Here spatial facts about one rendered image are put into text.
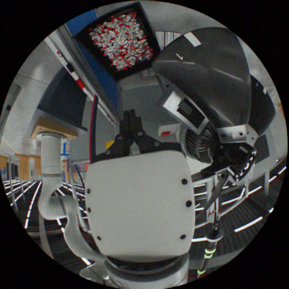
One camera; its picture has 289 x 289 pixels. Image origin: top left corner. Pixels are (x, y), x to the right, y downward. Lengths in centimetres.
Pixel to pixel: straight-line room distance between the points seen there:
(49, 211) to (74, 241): 17
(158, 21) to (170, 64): 101
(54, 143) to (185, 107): 54
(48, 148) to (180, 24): 145
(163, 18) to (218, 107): 109
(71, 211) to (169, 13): 163
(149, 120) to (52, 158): 95
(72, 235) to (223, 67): 70
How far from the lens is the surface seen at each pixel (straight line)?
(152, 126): 103
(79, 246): 52
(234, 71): 23
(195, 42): 22
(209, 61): 21
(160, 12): 121
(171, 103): 26
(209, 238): 40
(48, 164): 49
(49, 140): 51
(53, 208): 53
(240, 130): 29
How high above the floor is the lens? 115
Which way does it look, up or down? 14 degrees down
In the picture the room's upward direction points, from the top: 171 degrees clockwise
